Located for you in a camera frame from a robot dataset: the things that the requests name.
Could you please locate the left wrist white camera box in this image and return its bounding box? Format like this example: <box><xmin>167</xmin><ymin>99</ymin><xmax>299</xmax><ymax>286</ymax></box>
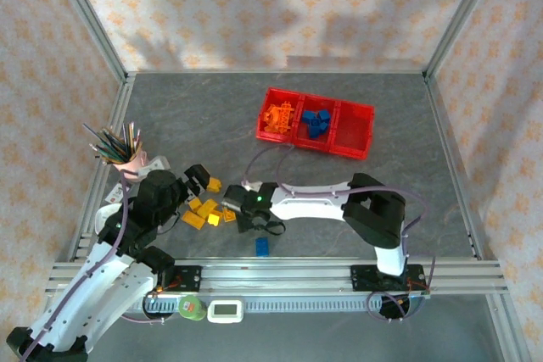
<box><xmin>134</xmin><ymin>155</ymin><xmax>171</xmax><ymax>181</ymax></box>

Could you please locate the white digital timer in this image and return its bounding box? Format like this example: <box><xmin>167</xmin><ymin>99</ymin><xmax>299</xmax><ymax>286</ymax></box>
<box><xmin>206</xmin><ymin>298</ymin><xmax>245</xmax><ymax>325</ymax></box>

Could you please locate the green round can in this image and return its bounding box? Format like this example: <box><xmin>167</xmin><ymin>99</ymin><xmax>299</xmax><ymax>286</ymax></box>
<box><xmin>177</xmin><ymin>294</ymin><xmax>208</xmax><ymax>322</ymax></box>

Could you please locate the white card with red logo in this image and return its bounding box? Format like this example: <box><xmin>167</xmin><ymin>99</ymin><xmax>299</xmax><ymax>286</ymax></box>
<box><xmin>105</xmin><ymin>183</ymin><xmax>131</xmax><ymax>204</ymax></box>

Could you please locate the flat amber lego brick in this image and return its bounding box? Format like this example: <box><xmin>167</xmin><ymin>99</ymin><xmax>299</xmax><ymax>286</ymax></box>
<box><xmin>181</xmin><ymin>209</ymin><xmax>206</xmax><ymax>231</ymax></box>

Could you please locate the wide aluminium base rail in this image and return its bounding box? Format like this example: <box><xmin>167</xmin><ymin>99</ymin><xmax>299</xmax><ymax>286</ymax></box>
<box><xmin>45</xmin><ymin>258</ymin><xmax>509</xmax><ymax>295</ymax></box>

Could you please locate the horizontal aluminium frame bar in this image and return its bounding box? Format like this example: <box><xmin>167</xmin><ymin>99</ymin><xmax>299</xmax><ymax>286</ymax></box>
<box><xmin>125</xmin><ymin>68</ymin><xmax>428</xmax><ymax>78</ymax></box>

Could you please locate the pink cup of pencils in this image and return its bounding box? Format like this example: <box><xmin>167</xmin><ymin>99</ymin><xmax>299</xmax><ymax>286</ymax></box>
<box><xmin>82</xmin><ymin>123</ymin><xmax>115</xmax><ymax>154</ymax></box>

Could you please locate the red plastic bin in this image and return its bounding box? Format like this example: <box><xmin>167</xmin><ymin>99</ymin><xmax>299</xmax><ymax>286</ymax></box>
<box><xmin>330</xmin><ymin>100</ymin><xmax>376</xmax><ymax>162</ymax></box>
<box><xmin>293</xmin><ymin>93</ymin><xmax>340</xmax><ymax>154</ymax></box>

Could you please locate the orange long lego rail piece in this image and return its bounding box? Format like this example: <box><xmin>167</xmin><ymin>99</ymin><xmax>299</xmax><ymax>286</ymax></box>
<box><xmin>279</xmin><ymin>101</ymin><xmax>297</xmax><ymax>132</ymax></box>

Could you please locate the aluminium frame post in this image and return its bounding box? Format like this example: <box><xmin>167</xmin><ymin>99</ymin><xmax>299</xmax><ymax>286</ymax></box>
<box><xmin>44</xmin><ymin>0</ymin><xmax>130</xmax><ymax>83</ymax></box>
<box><xmin>423</xmin><ymin>0</ymin><xmax>507</xmax><ymax>80</ymax></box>

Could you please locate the black round cable port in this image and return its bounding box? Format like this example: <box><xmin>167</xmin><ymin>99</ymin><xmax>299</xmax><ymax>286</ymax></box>
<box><xmin>378</xmin><ymin>292</ymin><xmax>413</xmax><ymax>321</ymax></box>
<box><xmin>143</xmin><ymin>292</ymin><xmax>176</xmax><ymax>321</ymax></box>

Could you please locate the grey slotted cable duct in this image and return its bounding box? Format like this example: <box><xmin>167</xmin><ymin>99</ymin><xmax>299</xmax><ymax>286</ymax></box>
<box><xmin>122</xmin><ymin>296</ymin><xmax>489</xmax><ymax>315</ymax></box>

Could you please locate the aluminium frame leg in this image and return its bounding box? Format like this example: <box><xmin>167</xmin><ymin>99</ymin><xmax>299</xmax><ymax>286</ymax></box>
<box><xmin>485</xmin><ymin>293</ymin><xmax>534</xmax><ymax>362</ymax></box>

